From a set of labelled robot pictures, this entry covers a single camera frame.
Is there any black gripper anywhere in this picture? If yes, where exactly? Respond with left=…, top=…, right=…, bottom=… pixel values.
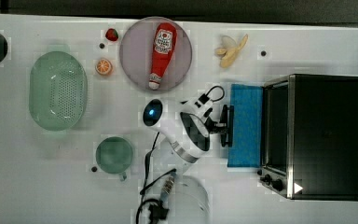
left=203, top=106, right=228, bottom=134

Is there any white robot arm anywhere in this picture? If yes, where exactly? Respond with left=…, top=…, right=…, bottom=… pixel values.
left=136, top=94, right=234, bottom=224

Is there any black oven knob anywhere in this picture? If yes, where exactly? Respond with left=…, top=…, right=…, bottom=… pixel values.
left=271, top=179, right=283, bottom=191
left=260, top=175, right=272, bottom=185

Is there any black toaster oven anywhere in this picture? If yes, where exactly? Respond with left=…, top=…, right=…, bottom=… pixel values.
left=258, top=74, right=358, bottom=202

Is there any peeled toy banana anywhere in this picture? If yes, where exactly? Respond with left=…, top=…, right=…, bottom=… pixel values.
left=214, top=35, right=248, bottom=68

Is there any red ketchup bottle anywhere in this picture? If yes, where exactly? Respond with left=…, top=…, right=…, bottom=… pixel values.
left=148, top=22, right=177, bottom=90

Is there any green cup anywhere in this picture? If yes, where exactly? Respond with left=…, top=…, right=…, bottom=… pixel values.
left=95, top=136, right=133, bottom=181

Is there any grey round plate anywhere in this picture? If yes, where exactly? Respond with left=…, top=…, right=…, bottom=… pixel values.
left=119, top=17, right=192, bottom=91

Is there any orange slice toy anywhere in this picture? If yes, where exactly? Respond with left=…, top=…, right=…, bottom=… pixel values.
left=95, top=58, right=113, bottom=76

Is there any red toy strawberry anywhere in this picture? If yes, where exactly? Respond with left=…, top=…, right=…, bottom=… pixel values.
left=105, top=28, right=119, bottom=42

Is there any green perforated basket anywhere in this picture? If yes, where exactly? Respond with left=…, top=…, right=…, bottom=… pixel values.
left=29, top=51, right=88, bottom=132

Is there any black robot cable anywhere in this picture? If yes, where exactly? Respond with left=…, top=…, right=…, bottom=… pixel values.
left=135, top=132, right=178, bottom=224

